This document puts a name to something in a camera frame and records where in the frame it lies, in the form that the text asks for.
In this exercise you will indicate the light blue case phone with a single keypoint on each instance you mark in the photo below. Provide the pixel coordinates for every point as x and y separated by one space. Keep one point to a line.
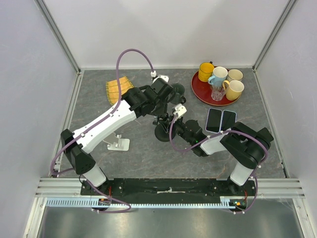
228 120

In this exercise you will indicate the yellow woven basket tray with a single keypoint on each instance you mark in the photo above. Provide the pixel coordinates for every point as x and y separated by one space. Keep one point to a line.
112 90

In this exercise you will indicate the light blue cable duct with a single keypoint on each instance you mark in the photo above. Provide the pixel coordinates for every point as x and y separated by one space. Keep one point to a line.
96 203

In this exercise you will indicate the white phone stand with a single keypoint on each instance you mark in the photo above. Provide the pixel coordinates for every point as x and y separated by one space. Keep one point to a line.
116 143

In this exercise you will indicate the black round phone stand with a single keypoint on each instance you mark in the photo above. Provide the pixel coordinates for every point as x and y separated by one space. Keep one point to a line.
162 123

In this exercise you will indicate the red round tray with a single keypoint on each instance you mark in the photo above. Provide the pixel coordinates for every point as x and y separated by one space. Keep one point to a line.
202 91

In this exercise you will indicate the white light blue mug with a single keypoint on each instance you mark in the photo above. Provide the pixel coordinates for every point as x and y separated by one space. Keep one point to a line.
219 74

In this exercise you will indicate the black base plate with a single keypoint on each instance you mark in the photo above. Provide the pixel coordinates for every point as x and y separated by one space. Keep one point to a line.
174 190

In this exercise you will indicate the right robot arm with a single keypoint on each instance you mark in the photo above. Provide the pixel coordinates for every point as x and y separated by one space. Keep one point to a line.
247 146

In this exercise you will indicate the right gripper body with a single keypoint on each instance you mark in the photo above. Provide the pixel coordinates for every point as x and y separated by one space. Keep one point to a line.
179 127

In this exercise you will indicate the clear drinking glass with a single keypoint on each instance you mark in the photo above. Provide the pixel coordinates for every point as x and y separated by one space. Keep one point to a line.
217 93

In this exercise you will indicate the cream mug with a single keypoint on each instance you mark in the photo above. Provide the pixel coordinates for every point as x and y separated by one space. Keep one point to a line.
235 74

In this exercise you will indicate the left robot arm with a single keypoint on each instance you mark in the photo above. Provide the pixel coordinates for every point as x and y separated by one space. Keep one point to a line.
136 102

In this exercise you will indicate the purple case phone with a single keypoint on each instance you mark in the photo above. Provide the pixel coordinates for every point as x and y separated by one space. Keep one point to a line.
213 120

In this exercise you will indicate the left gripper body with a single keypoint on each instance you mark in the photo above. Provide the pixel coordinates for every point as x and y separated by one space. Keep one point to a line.
161 108

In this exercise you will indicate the pale yellow mug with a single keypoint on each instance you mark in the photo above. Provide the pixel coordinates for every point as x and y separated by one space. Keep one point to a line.
233 89

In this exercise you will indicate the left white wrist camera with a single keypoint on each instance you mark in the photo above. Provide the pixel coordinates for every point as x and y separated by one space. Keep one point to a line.
156 76

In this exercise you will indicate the dark green mug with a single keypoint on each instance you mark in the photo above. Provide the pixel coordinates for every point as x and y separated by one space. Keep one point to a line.
179 94

